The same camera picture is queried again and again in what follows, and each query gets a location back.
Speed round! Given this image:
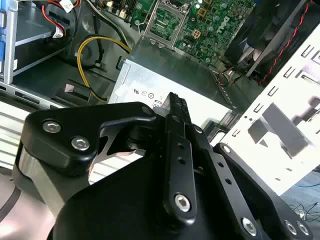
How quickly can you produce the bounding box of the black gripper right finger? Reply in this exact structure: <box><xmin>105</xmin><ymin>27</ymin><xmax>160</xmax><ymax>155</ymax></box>
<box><xmin>178</xmin><ymin>96</ymin><xmax>315</xmax><ymax>240</ymax></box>

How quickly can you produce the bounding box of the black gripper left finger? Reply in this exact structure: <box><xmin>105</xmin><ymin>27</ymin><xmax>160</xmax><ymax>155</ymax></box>
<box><xmin>12</xmin><ymin>91</ymin><xmax>199</xmax><ymax>227</ymax></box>

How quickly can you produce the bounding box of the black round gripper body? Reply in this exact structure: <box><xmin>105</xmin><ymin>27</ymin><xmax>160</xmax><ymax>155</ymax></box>
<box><xmin>51</xmin><ymin>149</ymin><xmax>242</xmax><ymax>240</ymax></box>

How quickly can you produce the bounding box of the metal socket cover frame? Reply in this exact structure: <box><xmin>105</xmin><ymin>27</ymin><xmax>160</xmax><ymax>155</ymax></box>
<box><xmin>142</xmin><ymin>1</ymin><xmax>190</xmax><ymax>50</ymax></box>

